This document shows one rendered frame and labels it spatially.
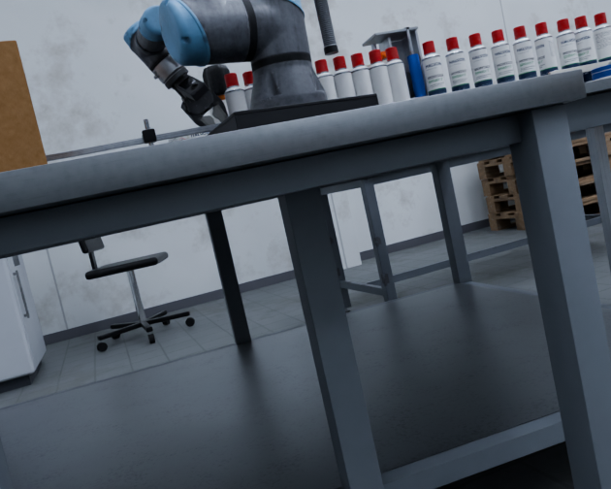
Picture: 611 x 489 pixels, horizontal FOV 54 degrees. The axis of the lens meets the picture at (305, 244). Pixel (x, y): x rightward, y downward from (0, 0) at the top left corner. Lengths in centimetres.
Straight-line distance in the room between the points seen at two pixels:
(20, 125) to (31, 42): 432
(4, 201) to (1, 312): 319
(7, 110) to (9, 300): 269
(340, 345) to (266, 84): 49
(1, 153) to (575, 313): 97
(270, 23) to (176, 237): 424
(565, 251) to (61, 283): 468
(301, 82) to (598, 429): 74
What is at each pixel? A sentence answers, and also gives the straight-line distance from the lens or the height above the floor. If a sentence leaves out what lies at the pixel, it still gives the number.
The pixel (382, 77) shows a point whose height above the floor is 101.
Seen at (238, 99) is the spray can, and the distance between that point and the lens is 160.
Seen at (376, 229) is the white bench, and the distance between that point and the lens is 293.
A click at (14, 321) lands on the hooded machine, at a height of 39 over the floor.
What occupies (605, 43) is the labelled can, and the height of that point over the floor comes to 99.
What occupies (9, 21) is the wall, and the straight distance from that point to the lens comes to 557.
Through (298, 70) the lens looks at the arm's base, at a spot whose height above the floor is 97.
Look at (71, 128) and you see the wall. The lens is 534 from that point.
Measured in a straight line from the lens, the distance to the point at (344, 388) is 105.
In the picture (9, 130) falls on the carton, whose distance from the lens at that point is 120.
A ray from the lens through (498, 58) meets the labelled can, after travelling 192.
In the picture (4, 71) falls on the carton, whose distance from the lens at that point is 123.
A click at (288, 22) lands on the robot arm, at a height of 105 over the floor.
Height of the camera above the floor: 75
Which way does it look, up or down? 5 degrees down
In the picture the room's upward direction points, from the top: 12 degrees counter-clockwise
